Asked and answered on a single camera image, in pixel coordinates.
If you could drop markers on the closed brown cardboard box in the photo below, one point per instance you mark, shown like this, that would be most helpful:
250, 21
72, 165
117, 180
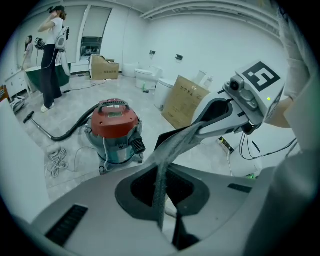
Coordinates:
182, 105

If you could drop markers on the white cabinet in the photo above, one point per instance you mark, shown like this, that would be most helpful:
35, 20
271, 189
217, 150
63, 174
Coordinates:
15, 82

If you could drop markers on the person's right forearm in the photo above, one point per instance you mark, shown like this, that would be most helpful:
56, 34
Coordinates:
281, 115

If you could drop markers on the green bathtub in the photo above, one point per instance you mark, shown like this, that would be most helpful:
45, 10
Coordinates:
33, 77

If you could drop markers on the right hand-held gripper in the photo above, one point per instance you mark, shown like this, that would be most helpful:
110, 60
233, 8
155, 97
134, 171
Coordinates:
262, 85

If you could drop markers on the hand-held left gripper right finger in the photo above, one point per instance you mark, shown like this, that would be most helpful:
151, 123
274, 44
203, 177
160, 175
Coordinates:
220, 212

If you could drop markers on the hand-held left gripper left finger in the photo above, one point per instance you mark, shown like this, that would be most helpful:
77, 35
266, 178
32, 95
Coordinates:
100, 212

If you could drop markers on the red vacuum cleaner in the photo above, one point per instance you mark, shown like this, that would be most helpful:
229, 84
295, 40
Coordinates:
115, 130

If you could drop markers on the white toilet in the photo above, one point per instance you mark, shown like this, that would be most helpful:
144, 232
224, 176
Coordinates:
147, 77
163, 92
130, 70

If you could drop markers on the black wall fixture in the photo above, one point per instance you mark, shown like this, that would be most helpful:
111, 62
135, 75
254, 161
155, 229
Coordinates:
152, 52
179, 56

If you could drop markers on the window with roller blind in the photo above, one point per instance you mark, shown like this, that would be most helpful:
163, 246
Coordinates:
72, 30
97, 25

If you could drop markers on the open brown cardboard box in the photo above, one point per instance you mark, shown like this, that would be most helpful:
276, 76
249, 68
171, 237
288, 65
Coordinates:
103, 70

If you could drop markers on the person's light grey shirt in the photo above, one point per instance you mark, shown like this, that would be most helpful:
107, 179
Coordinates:
297, 62

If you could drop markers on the white floor appliance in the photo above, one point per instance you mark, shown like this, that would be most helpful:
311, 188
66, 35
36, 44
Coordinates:
18, 104

